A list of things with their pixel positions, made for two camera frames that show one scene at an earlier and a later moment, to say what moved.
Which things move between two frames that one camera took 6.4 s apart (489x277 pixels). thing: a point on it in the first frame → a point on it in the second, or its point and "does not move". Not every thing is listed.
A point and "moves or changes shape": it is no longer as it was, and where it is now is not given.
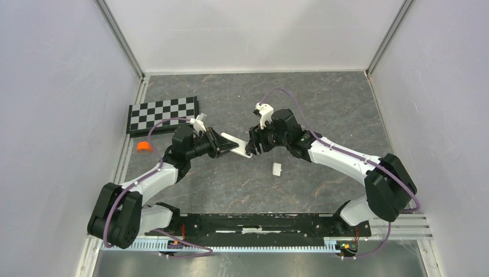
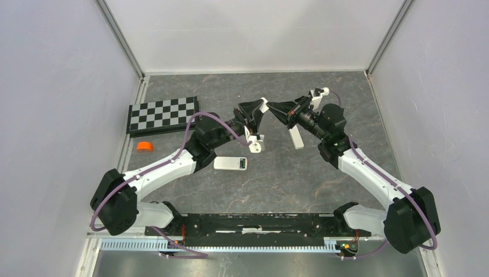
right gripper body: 267,136 → 303,113
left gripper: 225,145 → 251,108
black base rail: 264,225 does not move
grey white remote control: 241,148 → 230,163
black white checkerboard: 142,116 does not move
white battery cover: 277,169 moves or changes shape
